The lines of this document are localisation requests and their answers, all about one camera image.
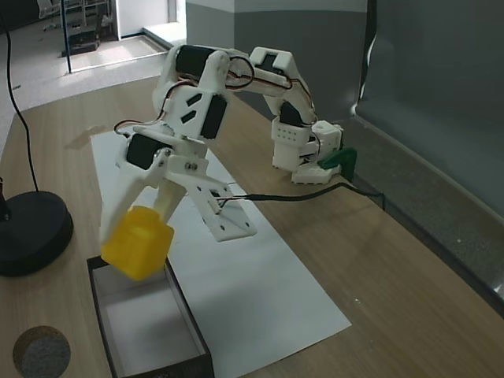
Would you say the grey desk partition panel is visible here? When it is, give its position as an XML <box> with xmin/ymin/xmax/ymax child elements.
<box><xmin>349</xmin><ymin>0</ymin><xmax>504</xmax><ymax>316</ymax></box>

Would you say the round table cable hole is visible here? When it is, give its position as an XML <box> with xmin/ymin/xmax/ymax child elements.
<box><xmin>12</xmin><ymin>325</ymin><xmax>72</xmax><ymax>378</ymax></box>

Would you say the white hanging cable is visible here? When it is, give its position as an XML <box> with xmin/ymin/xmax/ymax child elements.
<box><xmin>358</xmin><ymin>0</ymin><xmax>379</xmax><ymax>116</ymax></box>

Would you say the thin black stand pole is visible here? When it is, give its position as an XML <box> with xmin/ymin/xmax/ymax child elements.
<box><xmin>0</xmin><ymin>0</ymin><xmax>40</xmax><ymax>195</ymax></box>

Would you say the dark cardboard box white inside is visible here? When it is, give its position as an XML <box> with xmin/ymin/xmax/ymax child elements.
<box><xmin>85</xmin><ymin>254</ymin><xmax>216</xmax><ymax>378</ymax></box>

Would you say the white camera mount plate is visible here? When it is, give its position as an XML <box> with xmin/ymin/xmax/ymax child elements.
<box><xmin>167</xmin><ymin>155</ymin><xmax>258</xmax><ymax>242</ymax></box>

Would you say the black camera cable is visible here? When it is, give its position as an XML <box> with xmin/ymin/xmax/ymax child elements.
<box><xmin>214</xmin><ymin>181</ymin><xmax>390</xmax><ymax>213</ymax></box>

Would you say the green table clamp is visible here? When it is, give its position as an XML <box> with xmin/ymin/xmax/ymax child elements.
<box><xmin>317</xmin><ymin>146</ymin><xmax>359</xmax><ymax>183</ymax></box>

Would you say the black wheeled cart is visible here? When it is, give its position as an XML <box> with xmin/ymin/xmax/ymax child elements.
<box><xmin>61</xmin><ymin>0</ymin><xmax>119</xmax><ymax>56</ymax></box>

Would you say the black round stand base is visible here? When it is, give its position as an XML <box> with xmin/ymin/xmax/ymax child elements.
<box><xmin>0</xmin><ymin>191</ymin><xmax>75</xmax><ymax>278</ymax></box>

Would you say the yellow cube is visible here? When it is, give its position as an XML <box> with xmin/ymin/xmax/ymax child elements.
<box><xmin>100</xmin><ymin>205</ymin><xmax>175</xmax><ymax>281</ymax></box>

